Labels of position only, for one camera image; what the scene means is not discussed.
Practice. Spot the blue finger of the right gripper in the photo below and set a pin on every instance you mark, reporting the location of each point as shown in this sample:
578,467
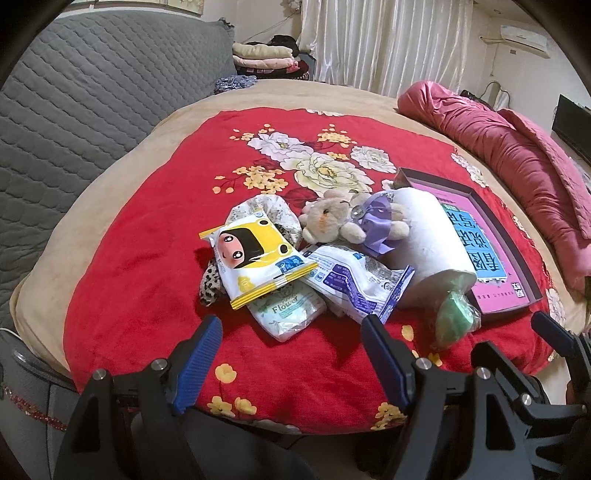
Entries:
561,340

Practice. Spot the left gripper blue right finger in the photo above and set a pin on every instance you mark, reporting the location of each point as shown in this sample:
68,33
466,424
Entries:
392,361

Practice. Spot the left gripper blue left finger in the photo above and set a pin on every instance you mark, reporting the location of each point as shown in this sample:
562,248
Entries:
191,361

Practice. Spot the leopard print scrunchie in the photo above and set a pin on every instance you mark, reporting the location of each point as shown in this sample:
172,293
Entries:
211,288

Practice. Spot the green bag roll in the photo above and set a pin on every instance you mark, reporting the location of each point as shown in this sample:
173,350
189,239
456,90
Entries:
456,317

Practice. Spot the blue white wipes pack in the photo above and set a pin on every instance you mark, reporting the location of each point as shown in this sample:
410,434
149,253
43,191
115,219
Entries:
356,284

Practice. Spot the green flower tissue pack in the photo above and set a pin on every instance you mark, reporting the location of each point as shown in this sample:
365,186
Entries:
288,310

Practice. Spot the white toilet paper roll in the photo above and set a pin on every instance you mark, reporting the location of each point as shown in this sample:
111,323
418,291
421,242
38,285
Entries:
433,248

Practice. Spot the beige teddy with purple bow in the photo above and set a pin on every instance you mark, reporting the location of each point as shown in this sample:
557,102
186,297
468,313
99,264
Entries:
373,223

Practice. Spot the white floral scrunchie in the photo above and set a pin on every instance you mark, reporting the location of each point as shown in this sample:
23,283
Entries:
276,210

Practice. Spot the dark tray with pink book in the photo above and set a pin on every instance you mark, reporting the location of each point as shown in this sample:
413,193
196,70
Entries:
505,283

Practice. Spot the red floral blanket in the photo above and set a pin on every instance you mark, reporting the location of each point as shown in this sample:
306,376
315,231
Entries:
138,297

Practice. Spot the pink rolled duvet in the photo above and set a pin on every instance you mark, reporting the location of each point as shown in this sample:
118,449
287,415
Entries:
537,171

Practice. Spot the beige bed cover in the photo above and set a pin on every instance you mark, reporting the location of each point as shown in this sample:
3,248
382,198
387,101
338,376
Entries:
39,302

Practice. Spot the blue patterned cloth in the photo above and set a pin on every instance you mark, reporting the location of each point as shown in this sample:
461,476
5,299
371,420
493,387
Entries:
233,82

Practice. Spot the grey quilted headboard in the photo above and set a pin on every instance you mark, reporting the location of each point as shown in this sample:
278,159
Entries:
88,90

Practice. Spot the white air conditioner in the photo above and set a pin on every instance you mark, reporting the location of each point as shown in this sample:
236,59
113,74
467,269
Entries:
524,39

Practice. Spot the stack of folded clothes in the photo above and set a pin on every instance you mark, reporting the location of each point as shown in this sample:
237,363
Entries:
280,58

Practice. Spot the white curtain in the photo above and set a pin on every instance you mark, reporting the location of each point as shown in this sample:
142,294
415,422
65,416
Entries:
387,46

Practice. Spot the black wall television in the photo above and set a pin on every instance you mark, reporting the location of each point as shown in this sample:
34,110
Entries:
572,123

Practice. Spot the wall painting panels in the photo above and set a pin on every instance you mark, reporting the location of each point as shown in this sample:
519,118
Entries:
193,6

